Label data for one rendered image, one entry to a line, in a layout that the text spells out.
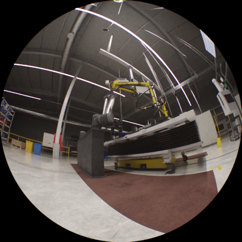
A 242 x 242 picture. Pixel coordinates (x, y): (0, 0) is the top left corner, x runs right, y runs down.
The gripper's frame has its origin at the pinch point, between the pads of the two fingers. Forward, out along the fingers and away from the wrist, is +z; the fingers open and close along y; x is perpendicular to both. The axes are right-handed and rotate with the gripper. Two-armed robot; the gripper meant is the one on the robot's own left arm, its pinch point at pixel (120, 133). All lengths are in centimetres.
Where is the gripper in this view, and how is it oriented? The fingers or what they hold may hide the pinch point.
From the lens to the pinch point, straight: 215.6
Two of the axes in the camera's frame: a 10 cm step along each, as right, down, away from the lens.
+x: -5.9, 3.4, 7.3
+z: 0.4, 9.2, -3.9
